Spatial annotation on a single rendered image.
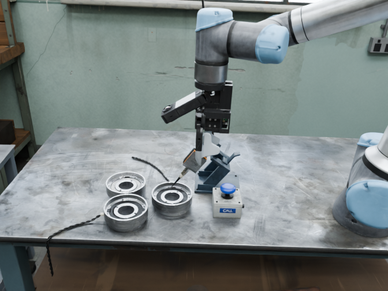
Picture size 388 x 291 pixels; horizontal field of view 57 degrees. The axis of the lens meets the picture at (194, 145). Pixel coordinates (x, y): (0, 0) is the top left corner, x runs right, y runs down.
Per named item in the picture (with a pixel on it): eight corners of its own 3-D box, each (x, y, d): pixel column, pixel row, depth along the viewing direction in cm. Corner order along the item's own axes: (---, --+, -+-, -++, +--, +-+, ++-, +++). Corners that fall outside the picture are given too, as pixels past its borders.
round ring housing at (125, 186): (108, 184, 102) (107, 171, 100) (146, 183, 103) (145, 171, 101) (104, 206, 92) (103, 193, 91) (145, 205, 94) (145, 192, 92)
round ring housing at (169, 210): (191, 219, 89) (192, 205, 88) (149, 217, 89) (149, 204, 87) (191, 194, 99) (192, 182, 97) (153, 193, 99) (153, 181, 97)
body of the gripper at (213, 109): (228, 137, 84) (233, 87, 78) (191, 134, 84) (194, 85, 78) (227, 123, 91) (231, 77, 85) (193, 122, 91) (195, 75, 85)
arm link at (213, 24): (228, 12, 70) (189, 8, 73) (224, 68, 75) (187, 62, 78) (242, 9, 76) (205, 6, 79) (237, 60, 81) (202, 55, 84)
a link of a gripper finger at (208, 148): (218, 171, 87) (221, 134, 84) (194, 169, 87) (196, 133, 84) (218, 165, 90) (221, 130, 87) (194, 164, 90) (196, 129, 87)
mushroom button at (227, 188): (219, 206, 90) (220, 190, 88) (218, 197, 94) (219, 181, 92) (235, 206, 90) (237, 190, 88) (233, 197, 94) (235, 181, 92)
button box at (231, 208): (212, 218, 90) (214, 202, 88) (211, 201, 96) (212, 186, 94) (245, 219, 90) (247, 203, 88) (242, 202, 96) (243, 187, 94)
